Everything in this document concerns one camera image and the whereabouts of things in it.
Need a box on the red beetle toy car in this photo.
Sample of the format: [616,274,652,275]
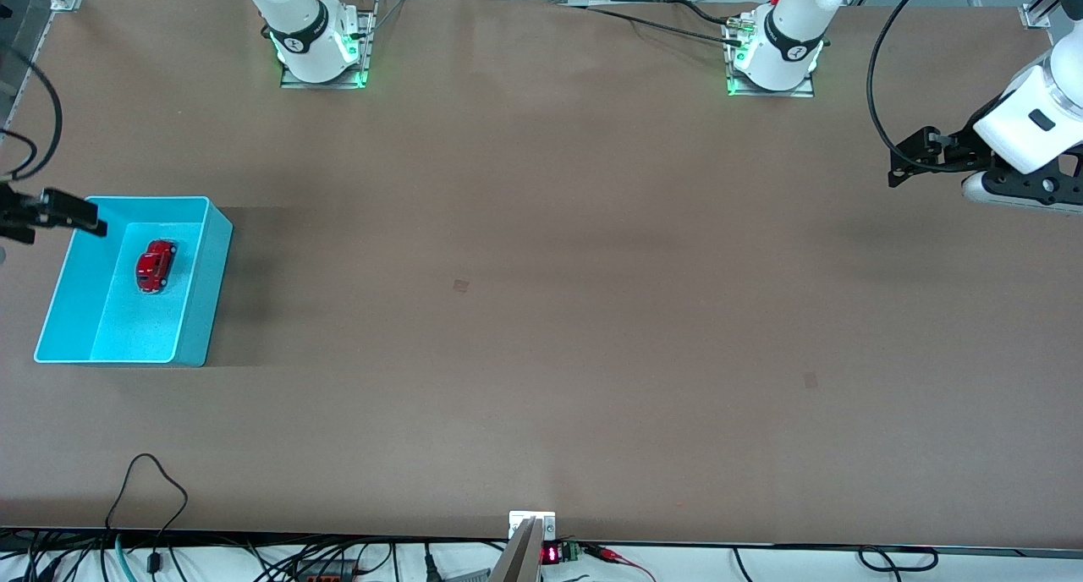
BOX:
[135,239,179,295]

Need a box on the blue plastic box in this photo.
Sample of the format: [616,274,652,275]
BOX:
[34,195,234,368]

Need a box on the black orange connector box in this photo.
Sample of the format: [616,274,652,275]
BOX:
[292,558,356,582]

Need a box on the grey side panel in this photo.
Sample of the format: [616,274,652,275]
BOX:
[0,0,53,139]

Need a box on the thin black looped cable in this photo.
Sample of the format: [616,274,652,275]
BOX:
[106,453,189,559]

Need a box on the black cable on table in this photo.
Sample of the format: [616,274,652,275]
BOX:
[554,1,750,50]

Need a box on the black coiled cable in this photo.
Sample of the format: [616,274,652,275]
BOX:
[857,546,940,574]

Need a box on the red clip wire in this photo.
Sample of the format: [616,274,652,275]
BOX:
[584,543,657,582]

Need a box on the white edge bracket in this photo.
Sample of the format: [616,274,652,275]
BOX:
[508,511,557,541]

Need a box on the aluminium camera post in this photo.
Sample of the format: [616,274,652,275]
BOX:
[488,517,545,582]

